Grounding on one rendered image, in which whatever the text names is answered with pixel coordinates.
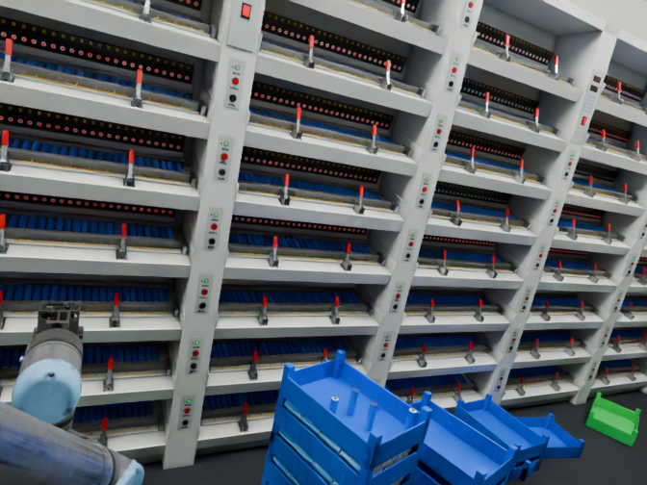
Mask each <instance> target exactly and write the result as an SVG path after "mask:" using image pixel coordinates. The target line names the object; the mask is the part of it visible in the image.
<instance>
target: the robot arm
mask: <svg viewBox="0 0 647 485"><path fill-rule="evenodd" d="M80 304H81V301H79V307H78V310H75V303H74V302H73V300H71V302H63V301H54V300H51V301H48V302H44V303H43V304H42V302H41V303H40V306H39V313H38V326H37V327H35V328H34V335H33V339H32V340H31V341H30V342H29V344H28V346H27V348H26V351H25V356H21V357H20V358H19V362H22V364H21V368H20V371H19V374H18V377H17V379H16V381H15V383H14V385H13V391H12V406H11V405H9V404H6V403H4V402H2V401H0V485H142V481H143V476H144V470H143V467H142V465H140V464H139V463H137V462H136V460H135V459H133V460H131V459H129V458H128V457H126V456H124V455H122V454H120V453H118V452H116V451H114V450H112V449H110V448H108V447H105V446H103V445H101V444H99V443H98V442H96V441H94V440H93V439H91V438H89V437H87V436H85V435H83V434H81V433H79V432H77V431H75V430H73V429H72V428H71V426H72V422H73V416H74V412H75V407H76V405H77V403H78V401H79V398H80V395H81V392H82V382H81V370H82V360H83V345H82V341H81V340H83V335H84V326H80V325H79V316H80ZM74 313H75V314H76V315H77V318H75V317H74Z"/></svg>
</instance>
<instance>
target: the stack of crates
mask: <svg viewBox="0 0 647 485"><path fill-rule="evenodd" d="M431 396H432V393H431V392H429V391H425V392H424V395H423V398H422V399H420V400H418V401H416V402H414V403H411V404H409V405H410V406H412V407H413V408H415V409H416V410H418V411H419V412H420V411H421V408H422V407H424V406H427V407H429V408H430V409H432V414H431V417H430V421H429V425H428V428H427V434H426V437H425V439H424V443H423V447H422V451H421V454H420V458H419V461H418V465H417V468H416V471H415V474H414V477H413V481H412V485H505V484H506V482H507V479H508V476H509V473H510V470H511V467H512V464H513V461H514V459H515V455H516V452H517V449H518V447H516V446H515V445H513V444H511V445H509V446H508V448H507V449H505V448H504V447H502V446H500V445H498V444H497V443H495V442H494V441H492V440H491V439H489V438H488V437H486V436H485V435H483V434H481V433H480V432H478V431H477V430H476V429H475V428H473V427H472V426H470V425H469V424H467V423H465V422H464V421H462V420H460V419H459V418H457V417H456V416H454V415H452V414H451V413H449V412H448V411H446V410H445V409H443V408H442V407H440V406H439V405H437V404H435V403H434V402H432V401H431Z"/></svg>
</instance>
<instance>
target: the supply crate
mask: <svg viewBox="0 0 647 485"><path fill-rule="evenodd" d="M345 358H346V352H345V351H344V350H342V349H340V350H337V351H336V356H335V359H333V360H330V361H326V362H322V363H319V364H316V365H312V366H309V367H305V368H302V369H298V370H295V366H294V365H293V364H292V363H288V364H285V365H284V370H283V374H282V379H281V384H280V389H279V393H280V394H281V395H282V396H283V397H284V398H286V399H287V400H288V401H289V402H290V403H291V404H292V405H294V406H295V407H296V408H297V409H298V410H299V411H300V412H301V413H302V414H303V415H304V416H305V417H306V418H307V419H308V420H310V421H311V422H312V423H314V424H315V425H316V426H318V427H319V428H320V430H321V431H322V432H323V433H325V434H326V435H327V436H328V437H329V438H330V439H331V440H333V441H334V442H335V443H336V444H337V445H338V446H339V447H341V448H342V449H343V450H344V451H345V452H346V453H347V454H349V455H350V456H351V457H352V458H353V459H354V460H355V461H357V462H358V463H359V464H360V465H361V466H362V467H363V468H365V469H366V470H367V471H370V470H372V469H374V468H375V467H377V466H379V465H381V464H382V463H384V462H386V461H388V460H390V459H391V458H393V457H395V456H397V455H398V454H400V453H402V452H404V451H405V450H407V449H409V448H411V447H413V446H415V445H417V444H419V443H420V442H421V441H423V440H424V439H425V437H426V434H427V428H428V425H429V421H430V417H431V414H432V409H430V408H429V407H427V406H424V407H422V408H421V411H420V412H419V411H418V410H416V409H415V408H414V409H415V410H416V411H417V414H416V418H415V421H414V424H413V427H411V428H409V429H407V430H405V431H403V429H404V425H405V421H406V418H407V414H408V410H409V408H413V407H412V406H410V405H409V404H407V403H406V402H405V401H403V400H402V399H400V398H399V397H397V396H395V395H394V394H392V393H391V392H389V391H388V390H386V389H385V388H383V387H382V386H381V385H379V384H378V383H376V382H375V381H374V380H373V379H371V378H370V377H368V376H367V375H365V374H364V373H362V372H361V371H360V370H358V369H356V368H355V367H353V366H352V365H350V364H349V363H347V362H346V361H345ZM353 388H356V389H358V390H359V395H358V399H357V402H356V406H355V410H354V414H353V416H349V415H348V414H347V409H348V405H349V397H350V393H351V389H353ZM333 396H337V397H338V398H339V403H338V407H337V412H336V415H335V414H333V413H332V412H331V411H330V410H328V409H329V404H330V400H331V398H332V397H333ZM371 402H376V403H377V404H378V406H377V410H376V414H375V421H374V425H373V429H372V430H367V429H365V427H364V426H365V422H366V418H367V415H368V411H369V407H370V403H371Z"/></svg>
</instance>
